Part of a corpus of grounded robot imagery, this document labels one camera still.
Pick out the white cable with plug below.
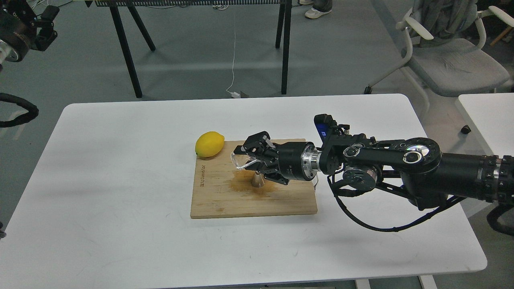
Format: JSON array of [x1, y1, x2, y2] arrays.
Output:
[[226, 32, 241, 99]]

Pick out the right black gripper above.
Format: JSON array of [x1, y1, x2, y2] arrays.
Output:
[[234, 131, 322, 185]]

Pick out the steel double jigger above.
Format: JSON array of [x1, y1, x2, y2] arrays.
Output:
[[250, 171, 265, 188]]

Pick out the grey office chair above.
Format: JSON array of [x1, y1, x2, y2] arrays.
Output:
[[364, 0, 513, 108]]

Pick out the yellow lemon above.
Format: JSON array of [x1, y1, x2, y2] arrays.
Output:
[[195, 131, 225, 157]]

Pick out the small clear glass cup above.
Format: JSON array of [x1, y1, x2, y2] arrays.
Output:
[[230, 152, 261, 170]]

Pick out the person's legs and shoes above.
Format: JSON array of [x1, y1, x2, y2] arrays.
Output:
[[298, 0, 333, 19]]

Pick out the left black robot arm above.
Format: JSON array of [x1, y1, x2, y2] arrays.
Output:
[[0, 0, 59, 129]]

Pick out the black leg table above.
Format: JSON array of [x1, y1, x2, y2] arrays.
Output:
[[85, 0, 302, 99]]

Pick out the wooden cutting board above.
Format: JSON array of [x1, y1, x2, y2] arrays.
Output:
[[190, 140, 318, 218]]

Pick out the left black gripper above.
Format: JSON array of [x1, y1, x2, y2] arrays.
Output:
[[0, 0, 59, 63]]

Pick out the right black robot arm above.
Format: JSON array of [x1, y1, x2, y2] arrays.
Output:
[[231, 114, 514, 236]]

